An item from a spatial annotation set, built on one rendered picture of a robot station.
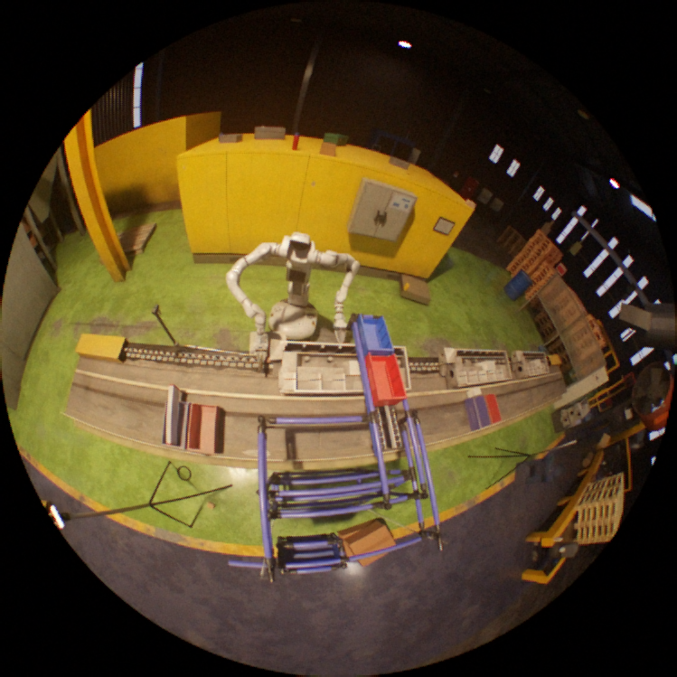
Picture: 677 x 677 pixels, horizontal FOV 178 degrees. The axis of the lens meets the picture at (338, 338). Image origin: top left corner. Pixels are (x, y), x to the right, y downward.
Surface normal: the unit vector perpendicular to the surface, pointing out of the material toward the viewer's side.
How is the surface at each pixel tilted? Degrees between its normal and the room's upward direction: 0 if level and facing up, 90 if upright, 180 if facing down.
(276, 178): 90
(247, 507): 0
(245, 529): 0
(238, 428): 0
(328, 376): 10
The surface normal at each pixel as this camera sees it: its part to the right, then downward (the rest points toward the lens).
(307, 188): 0.08, 0.85
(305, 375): 0.25, -0.36
